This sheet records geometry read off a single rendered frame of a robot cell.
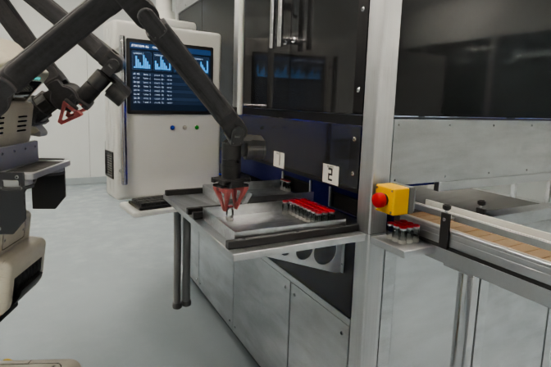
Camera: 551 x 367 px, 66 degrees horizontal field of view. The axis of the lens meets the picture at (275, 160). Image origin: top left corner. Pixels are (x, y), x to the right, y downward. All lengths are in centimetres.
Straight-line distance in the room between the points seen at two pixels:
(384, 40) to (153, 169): 118
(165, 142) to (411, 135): 111
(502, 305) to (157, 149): 150
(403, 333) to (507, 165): 65
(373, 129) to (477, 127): 41
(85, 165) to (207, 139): 460
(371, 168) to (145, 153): 107
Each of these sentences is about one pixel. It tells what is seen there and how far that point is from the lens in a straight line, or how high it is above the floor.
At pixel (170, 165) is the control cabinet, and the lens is 197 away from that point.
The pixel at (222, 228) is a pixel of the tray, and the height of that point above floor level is 90.
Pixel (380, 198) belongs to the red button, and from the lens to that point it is 111.
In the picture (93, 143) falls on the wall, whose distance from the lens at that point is 649.
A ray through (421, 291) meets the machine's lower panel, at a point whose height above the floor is 67.
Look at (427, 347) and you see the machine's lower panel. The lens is 156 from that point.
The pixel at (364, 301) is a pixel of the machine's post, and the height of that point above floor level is 68.
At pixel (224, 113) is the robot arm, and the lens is 115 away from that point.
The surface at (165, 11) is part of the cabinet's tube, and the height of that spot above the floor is 162.
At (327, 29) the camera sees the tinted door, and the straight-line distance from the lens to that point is 139.
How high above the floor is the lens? 124
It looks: 8 degrees down
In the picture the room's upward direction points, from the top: 2 degrees clockwise
